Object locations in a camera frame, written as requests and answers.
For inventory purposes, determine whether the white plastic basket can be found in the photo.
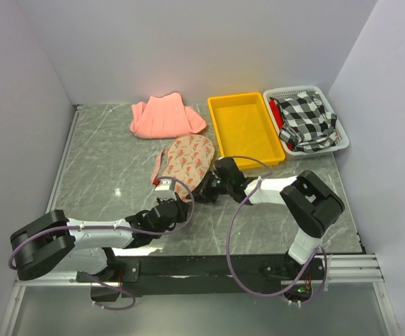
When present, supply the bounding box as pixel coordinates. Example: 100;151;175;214
263;85;349;160

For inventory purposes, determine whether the pink pleated skirt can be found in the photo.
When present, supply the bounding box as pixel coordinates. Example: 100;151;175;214
130;92;207;139

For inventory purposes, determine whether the yellow plastic tray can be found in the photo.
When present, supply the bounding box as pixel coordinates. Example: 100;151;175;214
207;92;285;171

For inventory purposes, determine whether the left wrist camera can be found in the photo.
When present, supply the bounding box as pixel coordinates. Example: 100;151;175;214
154;178;177;200

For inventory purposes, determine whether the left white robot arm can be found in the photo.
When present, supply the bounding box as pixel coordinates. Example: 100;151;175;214
8;197;195;281

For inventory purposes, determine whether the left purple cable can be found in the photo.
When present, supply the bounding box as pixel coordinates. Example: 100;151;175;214
7;176;195;312

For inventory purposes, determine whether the aluminium rail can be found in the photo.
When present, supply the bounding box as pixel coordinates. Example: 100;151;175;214
13;255;385;287

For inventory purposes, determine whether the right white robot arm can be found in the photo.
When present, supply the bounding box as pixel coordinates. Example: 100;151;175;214
192;157;345;279

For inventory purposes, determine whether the black white checkered cloth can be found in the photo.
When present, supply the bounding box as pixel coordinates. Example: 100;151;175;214
276;91;338;153

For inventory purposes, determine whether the pink mesh laundry bag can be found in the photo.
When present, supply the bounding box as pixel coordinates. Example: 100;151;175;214
151;134;215;202

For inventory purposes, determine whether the black base beam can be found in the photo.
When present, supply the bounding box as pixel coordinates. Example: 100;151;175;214
76;254;326;302

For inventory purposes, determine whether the red cloth in basket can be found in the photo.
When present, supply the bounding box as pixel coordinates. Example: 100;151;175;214
269;99;284;130

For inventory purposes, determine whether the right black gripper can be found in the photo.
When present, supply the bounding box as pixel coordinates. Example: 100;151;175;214
188;169;233;204

